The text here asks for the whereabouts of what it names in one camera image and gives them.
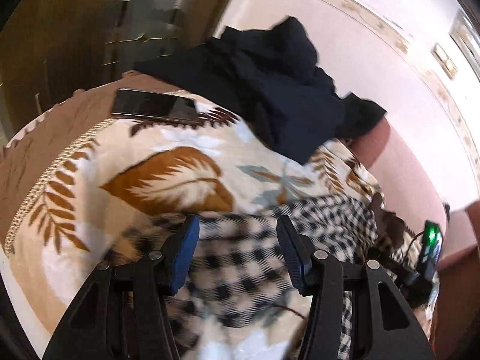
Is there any black beige checked coat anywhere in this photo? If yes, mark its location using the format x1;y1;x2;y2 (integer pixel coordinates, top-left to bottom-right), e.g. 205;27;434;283
119;193;418;360

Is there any pink brown side cushion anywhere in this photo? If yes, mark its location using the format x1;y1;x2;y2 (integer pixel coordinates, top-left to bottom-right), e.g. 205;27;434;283
430;201;479;359

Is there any pink quilted headboard cushion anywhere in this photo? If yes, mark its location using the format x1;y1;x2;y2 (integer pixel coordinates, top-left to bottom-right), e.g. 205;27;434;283
349;119;448;233

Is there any leaf pattern beige blanket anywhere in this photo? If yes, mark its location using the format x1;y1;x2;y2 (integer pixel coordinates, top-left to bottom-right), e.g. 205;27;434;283
1;97;380;356

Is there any brown bed sheet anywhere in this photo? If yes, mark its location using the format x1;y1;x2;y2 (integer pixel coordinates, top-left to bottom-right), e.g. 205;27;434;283
0;71;178;245

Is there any black smartphone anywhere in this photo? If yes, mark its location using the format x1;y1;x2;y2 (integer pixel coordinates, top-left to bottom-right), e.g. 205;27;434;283
111;88;200;124

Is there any black garment pile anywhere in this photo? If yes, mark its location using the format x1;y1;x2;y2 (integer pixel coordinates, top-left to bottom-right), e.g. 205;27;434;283
133;16;386;164

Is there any wooden glass wardrobe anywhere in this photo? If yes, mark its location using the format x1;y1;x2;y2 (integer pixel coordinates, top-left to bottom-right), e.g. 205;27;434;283
1;0;229;140

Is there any wall switch plate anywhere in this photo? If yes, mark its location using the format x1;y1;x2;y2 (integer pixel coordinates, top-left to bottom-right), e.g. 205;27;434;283
432;43;457;80

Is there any framed wall picture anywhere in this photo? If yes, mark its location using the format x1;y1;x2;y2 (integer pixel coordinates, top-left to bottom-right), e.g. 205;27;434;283
450;10;480;76

